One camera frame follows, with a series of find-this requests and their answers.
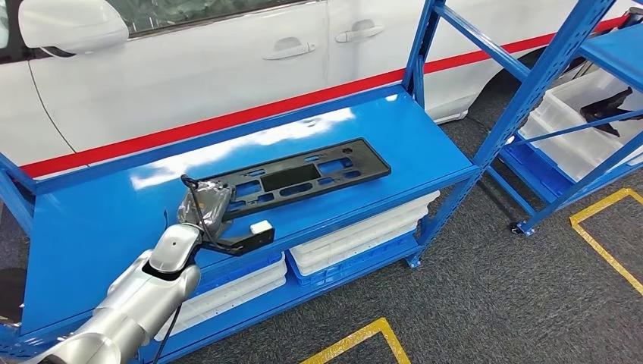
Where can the black plastic plate frame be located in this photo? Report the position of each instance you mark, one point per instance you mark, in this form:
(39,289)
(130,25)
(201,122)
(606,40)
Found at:
(371,166)

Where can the white car with red stripe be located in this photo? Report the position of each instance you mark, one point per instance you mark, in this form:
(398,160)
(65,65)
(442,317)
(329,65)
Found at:
(176,90)

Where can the black plastic trim part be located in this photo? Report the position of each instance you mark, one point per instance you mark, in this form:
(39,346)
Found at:
(603,110)

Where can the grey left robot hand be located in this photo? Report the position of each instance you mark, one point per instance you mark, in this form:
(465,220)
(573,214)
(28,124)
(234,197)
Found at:
(206,208)

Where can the blue metal shelf rack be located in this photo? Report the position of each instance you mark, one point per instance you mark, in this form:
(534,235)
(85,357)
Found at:
(326,130)
(615,53)

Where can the white plastic bin stack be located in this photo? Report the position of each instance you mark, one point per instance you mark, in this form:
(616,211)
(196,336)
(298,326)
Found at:
(236,291)
(361,236)

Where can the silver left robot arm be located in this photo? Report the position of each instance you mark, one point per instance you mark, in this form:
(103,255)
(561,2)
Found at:
(130,311)

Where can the blue plastic bin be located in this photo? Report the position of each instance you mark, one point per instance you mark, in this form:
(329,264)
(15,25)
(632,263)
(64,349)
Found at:
(241,269)
(542,176)
(346,271)

